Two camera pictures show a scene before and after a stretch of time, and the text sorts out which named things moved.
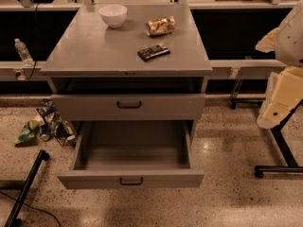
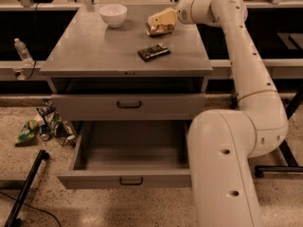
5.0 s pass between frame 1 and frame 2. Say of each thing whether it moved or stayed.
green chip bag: stayed
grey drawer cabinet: stayed
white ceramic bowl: stayed
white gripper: moved
